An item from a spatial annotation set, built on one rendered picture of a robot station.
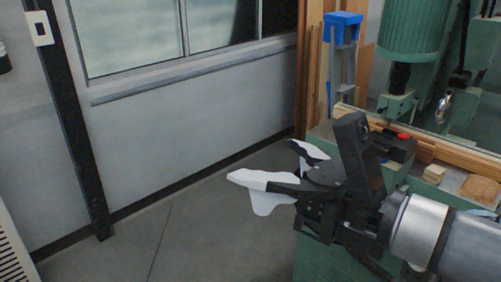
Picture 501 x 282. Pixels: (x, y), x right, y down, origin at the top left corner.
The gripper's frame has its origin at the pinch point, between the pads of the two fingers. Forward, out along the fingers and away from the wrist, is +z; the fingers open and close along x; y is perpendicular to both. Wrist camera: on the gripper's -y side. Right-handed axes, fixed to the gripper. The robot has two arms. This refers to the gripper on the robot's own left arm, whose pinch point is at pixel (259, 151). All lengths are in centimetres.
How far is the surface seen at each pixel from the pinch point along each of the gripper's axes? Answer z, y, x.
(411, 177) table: -14, 25, 63
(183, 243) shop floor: 89, 115, 71
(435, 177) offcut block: -20, 23, 63
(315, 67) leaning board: 78, 26, 190
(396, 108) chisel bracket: -3, 9, 75
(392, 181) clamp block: -11, 24, 54
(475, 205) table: -31, 26, 61
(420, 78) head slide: -6, 1, 87
